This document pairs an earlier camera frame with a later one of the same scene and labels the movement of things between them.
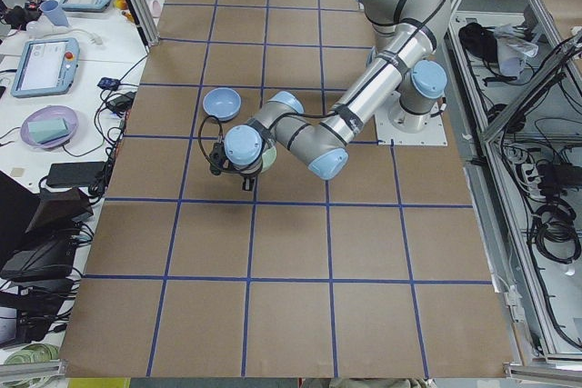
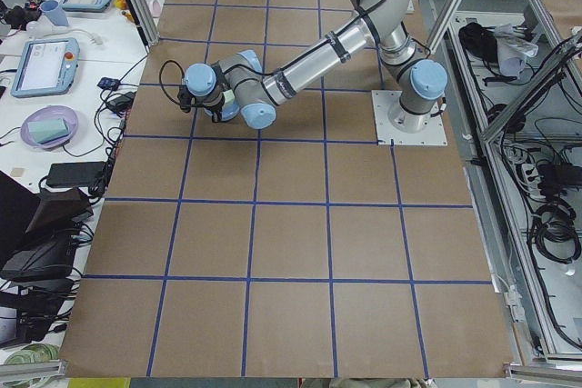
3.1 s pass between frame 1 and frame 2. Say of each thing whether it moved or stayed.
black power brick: stayed
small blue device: stayed
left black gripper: moved
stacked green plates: stayed
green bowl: moved
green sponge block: stayed
